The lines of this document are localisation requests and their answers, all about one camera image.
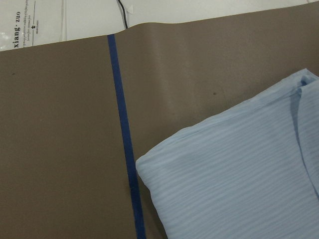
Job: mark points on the light blue button shirt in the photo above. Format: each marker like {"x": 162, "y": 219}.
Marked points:
{"x": 250, "y": 172}

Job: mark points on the clear plastic bag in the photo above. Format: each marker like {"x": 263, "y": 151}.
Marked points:
{"x": 26, "y": 23}

